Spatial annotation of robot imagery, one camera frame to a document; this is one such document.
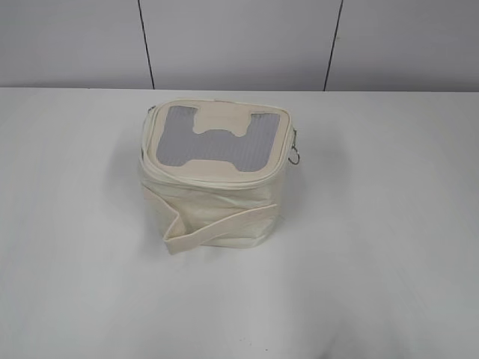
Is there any cream canvas zipper bag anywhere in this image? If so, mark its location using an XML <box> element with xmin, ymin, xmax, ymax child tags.
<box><xmin>139</xmin><ymin>99</ymin><xmax>295</xmax><ymax>254</ymax></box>

